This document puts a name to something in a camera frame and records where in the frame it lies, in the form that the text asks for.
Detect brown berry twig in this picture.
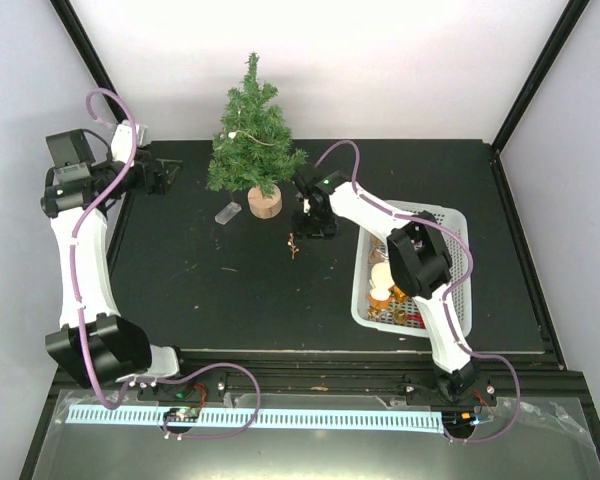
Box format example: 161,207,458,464
287,233,300,260

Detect white ball string lights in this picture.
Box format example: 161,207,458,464
213,107,274,152

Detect small green christmas tree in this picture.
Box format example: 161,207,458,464
207,52,308,220

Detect white perforated plastic basket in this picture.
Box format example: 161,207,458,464
351,200,472,338

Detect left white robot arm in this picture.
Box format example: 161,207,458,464
41,122,195,399

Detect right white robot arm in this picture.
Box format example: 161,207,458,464
292,166,477,403

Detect clear battery box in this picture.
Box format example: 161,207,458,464
214,201,242,225

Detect gold gift box ornament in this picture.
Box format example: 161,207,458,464
390,285,410,303

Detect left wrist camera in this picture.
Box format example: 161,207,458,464
110,120,147,163

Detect white slotted cable duct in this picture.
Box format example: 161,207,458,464
65,404,444,434

